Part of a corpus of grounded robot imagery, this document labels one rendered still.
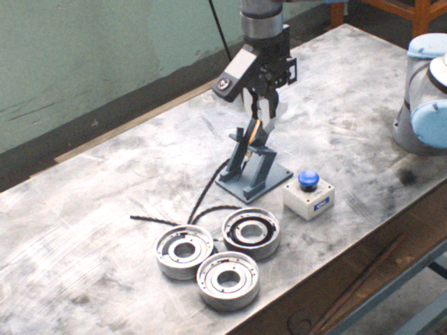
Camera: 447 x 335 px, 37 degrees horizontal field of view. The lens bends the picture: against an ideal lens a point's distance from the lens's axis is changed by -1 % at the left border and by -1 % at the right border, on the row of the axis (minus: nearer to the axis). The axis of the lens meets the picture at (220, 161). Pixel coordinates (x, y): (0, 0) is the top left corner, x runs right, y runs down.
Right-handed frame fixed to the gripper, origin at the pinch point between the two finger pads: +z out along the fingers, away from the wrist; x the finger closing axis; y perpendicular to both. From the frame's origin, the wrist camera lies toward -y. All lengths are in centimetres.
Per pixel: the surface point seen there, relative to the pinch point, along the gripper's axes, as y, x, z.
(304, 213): -3.9, -15.9, 10.4
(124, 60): 53, 145, 64
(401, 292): 53, -3, 92
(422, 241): 28, -22, 37
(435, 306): 38, -23, 68
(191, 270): -28.7, -12.8, 8.9
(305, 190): -1.8, -14.0, 7.1
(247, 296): -25.9, -24.0, 8.7
